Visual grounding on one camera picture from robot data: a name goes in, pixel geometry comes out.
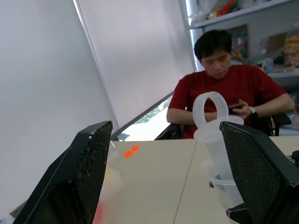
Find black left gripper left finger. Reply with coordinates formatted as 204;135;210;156
13;120;114;224

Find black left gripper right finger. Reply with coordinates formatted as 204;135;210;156
219;121;299;224

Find empty translucent plastic cup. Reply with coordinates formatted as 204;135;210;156
199;159;245;210

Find man's left hand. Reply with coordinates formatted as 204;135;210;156
233;98;253;120

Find black rounded object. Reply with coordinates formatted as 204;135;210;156
290;150;299;165

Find black wristwatch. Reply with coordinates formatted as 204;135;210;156
248;106;259;122

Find small orange plastic piece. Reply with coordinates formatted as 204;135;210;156
124;145;140;159

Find black smartphone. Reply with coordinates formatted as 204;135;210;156
227;103;245;115

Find man in red shirt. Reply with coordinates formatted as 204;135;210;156
166;29;296;140

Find white roller blind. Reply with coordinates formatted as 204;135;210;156
76;0;195;133
0;0;120;215

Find yellow red snack packet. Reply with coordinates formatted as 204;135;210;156
283;31;299;67

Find colourful picture box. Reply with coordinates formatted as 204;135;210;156
227;24;249;63

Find brown cardboard box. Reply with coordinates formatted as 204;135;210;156
267;32;288;56

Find grey metal shelf rack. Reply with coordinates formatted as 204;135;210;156
179;0;299;94

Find colourful toys pile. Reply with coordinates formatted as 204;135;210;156
188;0;242;22

